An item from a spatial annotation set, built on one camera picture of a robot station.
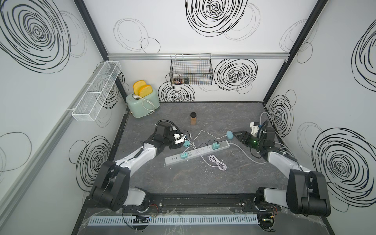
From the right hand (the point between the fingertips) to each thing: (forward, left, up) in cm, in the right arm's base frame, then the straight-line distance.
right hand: (237, 134), depth 86 cm
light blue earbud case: (+5, +2, -8) cm, 10 cm away
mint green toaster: (+22, +65, 0) cm, 68 cm away
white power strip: (-12, +36, -9) cm, 39 cm away
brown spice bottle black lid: (+16, +27, -7) cm, 32 cm away
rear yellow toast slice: (+32, +67, +9) cm, 75 cm away
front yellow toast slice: (+29, +60, +8) cm, 67 cm away
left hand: (0, +34, -1) cm, 34 cm away
